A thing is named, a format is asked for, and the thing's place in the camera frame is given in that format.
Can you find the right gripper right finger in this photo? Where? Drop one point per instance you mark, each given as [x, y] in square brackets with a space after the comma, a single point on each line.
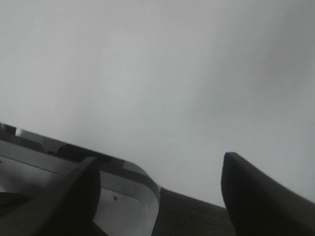
[259, 206]

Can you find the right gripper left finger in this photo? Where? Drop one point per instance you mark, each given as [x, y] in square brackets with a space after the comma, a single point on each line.
[67, 208]

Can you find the brown towel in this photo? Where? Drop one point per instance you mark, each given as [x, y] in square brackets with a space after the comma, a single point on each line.
[180, 215]

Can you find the beige storage bin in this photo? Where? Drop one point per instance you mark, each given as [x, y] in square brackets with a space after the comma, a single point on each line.
[129, 199]

